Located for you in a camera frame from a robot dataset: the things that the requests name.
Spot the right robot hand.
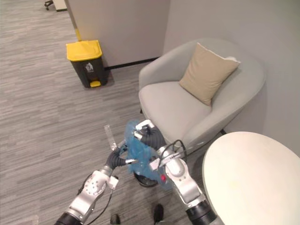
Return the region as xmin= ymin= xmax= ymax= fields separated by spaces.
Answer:
xmin=133 ymin=119 xmax=167 ymax=151

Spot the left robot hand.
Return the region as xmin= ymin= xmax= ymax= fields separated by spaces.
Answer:
xmin=105 ymin=139 xmax=139 ymax=169

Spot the blue plastic trash bag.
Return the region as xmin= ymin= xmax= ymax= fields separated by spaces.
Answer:
xmin=123 ymin=120 xmax=174 ymax=190

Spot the yellow lidded large trash can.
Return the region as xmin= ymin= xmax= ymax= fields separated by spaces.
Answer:
xmin=66 ymin=39 xmax=109 ymax=89

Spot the round white tea table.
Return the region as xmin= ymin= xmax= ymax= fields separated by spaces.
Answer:
xmin=202 ymin=131 xmax=300 ymax=225

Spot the clear plastic bottle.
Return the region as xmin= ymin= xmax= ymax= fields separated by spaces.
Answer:
xmin=103 ymin=125 xmax=118 ymax=152

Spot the grey armchair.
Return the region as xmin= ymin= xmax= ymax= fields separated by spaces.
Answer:
xmin=138 ymin=38 xmax=267 ymax=156

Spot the dark right robot foot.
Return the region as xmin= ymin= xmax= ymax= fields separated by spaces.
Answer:
xmin=152 ymin=203 xmax=165 ymax=223

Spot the beige cushion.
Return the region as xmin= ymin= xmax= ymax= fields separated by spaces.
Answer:
xmin=179 ymin=42 xmax=241 ymax=106

